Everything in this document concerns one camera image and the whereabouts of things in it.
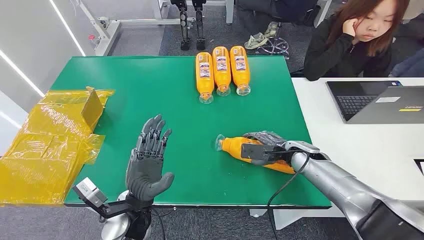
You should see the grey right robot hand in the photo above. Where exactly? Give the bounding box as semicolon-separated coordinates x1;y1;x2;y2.
242;130;322;167

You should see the person's right hand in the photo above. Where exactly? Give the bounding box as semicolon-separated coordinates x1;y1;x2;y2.
342;17;361;37

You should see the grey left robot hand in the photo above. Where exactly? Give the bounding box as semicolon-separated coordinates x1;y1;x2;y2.
125;114;175;203

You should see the orange bottle with clear cap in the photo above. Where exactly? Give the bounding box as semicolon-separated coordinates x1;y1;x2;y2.
214;133;296;175
211;45;232;97
195;51;216;105
229;45;252;97

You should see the person at white desk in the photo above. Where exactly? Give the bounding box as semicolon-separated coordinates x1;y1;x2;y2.
303;0;412;82

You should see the green table mat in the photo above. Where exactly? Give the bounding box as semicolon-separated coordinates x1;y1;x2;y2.
49;55;332;210

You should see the dark blue garment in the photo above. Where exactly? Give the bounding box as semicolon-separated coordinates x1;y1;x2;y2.
390;47;424;79

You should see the seated person in background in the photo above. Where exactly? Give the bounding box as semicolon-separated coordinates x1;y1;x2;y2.
235;0;320;51

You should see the chrome chair base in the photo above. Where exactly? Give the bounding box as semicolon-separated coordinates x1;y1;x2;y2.
254;21;291;61

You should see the grey and black laptop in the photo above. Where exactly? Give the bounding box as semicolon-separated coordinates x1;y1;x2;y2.
325;80;424;125

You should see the yellow film wrapped cardboard box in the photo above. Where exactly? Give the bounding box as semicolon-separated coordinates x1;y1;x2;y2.
0;86;116;207

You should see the black flat item on desk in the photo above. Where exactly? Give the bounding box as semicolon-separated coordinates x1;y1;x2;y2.
413;158;424;177

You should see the black robot leg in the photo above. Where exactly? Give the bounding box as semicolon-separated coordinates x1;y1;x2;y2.
170;0;192;52
192;0;207;52

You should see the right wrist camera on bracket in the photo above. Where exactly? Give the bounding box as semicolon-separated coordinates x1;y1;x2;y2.
240;143;294;163

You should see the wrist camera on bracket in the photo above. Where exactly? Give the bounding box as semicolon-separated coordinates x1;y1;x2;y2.
240;143;294;163
72;176;133;220

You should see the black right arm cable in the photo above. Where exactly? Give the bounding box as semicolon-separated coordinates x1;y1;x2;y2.
266;150;311;240

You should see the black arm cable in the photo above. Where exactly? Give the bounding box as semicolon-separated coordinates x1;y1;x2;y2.
266;150;311;240
150;206;167;240

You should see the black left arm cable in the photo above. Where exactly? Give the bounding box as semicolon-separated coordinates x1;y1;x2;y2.
150;206;167;240

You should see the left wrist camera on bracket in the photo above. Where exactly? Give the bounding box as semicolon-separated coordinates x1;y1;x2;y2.
72;176;133;220

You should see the white metal frame stand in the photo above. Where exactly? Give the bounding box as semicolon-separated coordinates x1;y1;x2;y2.
76;0;197;57

